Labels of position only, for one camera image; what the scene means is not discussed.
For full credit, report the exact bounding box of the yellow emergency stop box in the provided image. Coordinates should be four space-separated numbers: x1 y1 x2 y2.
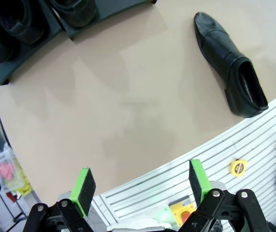
170 196 197 229

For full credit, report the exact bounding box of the black buckle leather shoe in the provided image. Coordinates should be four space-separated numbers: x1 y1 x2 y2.
49 0 97 28

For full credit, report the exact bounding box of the small yellow tape measure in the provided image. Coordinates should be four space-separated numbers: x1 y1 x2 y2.
230 158 248 178

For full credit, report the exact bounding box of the black metal shoe stand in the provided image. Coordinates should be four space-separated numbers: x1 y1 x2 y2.
0 0 64 87
48 0 158 42

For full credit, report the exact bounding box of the black strap leather shoe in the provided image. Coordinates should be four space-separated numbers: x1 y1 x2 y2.
0 0 45 45

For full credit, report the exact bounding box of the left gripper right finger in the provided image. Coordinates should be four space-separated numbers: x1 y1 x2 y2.
178 159 271 232

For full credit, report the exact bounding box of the black pointed dress shoe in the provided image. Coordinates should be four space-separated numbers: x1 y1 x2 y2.
193 12 270 119

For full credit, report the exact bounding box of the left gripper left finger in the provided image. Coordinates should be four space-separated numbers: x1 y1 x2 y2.
29 167 97 232

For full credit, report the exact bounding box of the clear plastic bag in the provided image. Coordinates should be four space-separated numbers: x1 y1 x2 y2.
0 144 32 197

